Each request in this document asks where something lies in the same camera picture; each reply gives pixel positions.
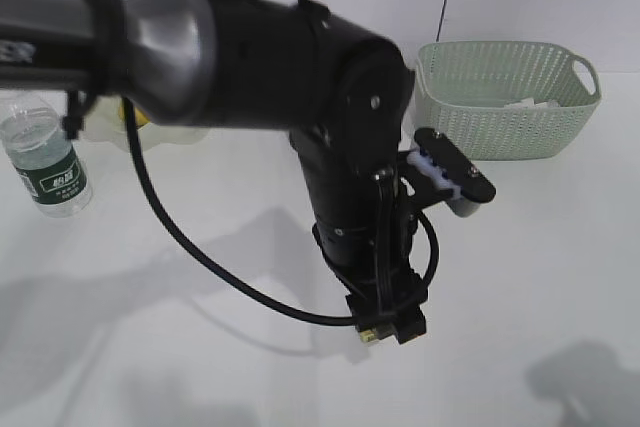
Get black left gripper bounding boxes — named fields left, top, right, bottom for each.
left=312, top=127, right=496, bottom=345

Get yellow eraser front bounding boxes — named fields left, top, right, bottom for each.
left=358, top=324, right=395, bottom=345

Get waste paper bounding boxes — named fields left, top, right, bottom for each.
left=504, top=97, right=560, bottom=110

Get clear water bottle green label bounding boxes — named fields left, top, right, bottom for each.
left=1, top=91, right=92, bottom=218

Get yellow mango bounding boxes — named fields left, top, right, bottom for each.
left=118, top=100, right=149, bottom=128

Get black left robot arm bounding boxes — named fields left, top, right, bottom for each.
left=1, top=0, right=496, bottom=343

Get green woven plastic basket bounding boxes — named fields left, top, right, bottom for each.
left=412, top=41, right=602, bottom=161

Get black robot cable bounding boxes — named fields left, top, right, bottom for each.
left=119, top=0, right=441, bottom=328

